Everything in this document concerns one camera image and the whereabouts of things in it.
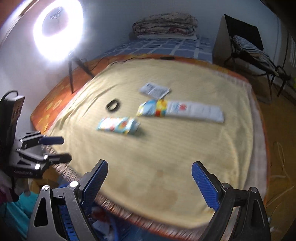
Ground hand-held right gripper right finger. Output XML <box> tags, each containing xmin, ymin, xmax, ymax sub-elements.
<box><xmin>191</xmin><ymin>161</ymin><xmax>271</xmax><ymax>241</ymax></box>

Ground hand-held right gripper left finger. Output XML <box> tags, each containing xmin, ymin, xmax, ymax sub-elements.
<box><xmin>26</xmin><ymin>159</ymin><xmax>109</xmax><ymax>241</ymax></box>

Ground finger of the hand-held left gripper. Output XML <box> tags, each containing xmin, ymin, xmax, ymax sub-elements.
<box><xmin>38</xmin><ymin>136</ymin><xmax>65</xmax><ymax>145</ymax></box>
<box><xmin>43</xmin><ymin>153</ymin><xmax>72</xmax><ymax>165</ymax></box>

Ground colourful snack wrapper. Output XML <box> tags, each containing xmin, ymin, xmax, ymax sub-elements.
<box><xmin>97</xmin><ymin>116</ymin><xmax>141</xmax><ymax>135</ymax></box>

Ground person's left hand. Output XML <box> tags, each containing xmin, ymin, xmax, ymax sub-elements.
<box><xmin>13</xmin><ymin>177</ymin><xmax>30</xmax><ymax>197</ymax></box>

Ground teal cloth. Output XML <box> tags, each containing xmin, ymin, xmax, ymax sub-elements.
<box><xmin>5</xmin><ymin>193</ymin><xmax>41</xmax><ymax>239</ymax></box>

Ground yellow striped fringed cloth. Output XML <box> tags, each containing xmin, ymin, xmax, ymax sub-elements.
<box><xmin>46</xmin><ymin>58</ymin><xmax>266</xmax><ymax>229</ymax></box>

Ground black tripod stand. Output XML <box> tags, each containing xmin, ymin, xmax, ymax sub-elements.
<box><xmin>68</xmin><ymin>56</ymin><xmax>95</xmax><ymax>94</ymax></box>

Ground long white colourful carton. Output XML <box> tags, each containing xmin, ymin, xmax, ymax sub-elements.
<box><xmin>136</xmin><ymin>99</ymin><xmax>225</xmax><ymax>123</ymax></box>

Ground white printed leaflet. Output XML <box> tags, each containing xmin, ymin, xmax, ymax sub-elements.
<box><xmin>139</xmin><ymin>82</ymin><xmax>171</xmax><ymax>99</ymax></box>

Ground blue checked bed sheet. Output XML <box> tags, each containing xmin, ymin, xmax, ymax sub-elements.
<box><xmin>97</xmin><ymin>36</ymin><xmax>213</xmax><ymax>63</ymax></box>

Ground black white striped cloth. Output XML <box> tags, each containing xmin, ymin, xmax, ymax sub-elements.
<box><xmin>232</xmin><ymin>35</ymin><xmax>278</xmax><ymax>70</ymax></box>

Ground folded floral quilt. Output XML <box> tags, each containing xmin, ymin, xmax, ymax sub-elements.
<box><xmin>132</xmin><ymin>13</ymin><xmax>198</xmax><ymax>39</ymax></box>

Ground black folding chair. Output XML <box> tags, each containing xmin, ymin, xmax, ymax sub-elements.
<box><xmin>223</xmin><ymin>14</ymin><xmax>292</xmax><ymax>96</ymax></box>

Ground black ring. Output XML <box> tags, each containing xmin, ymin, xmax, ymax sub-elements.
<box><xmin>106</xmin><ymin>99</ymin><xmax>121</xmax><ymax>112</ymax></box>

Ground white cord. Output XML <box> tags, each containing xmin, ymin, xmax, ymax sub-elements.
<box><xmin>266</xmin><ymin>141</ymin><xmax>296</xmax><ymax>209</ymax></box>

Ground bright ring light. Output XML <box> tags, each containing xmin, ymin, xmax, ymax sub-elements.
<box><xmin>32</xmin><ymin>0</ymin><xmax>84</xmax><ymax>62</ymax></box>

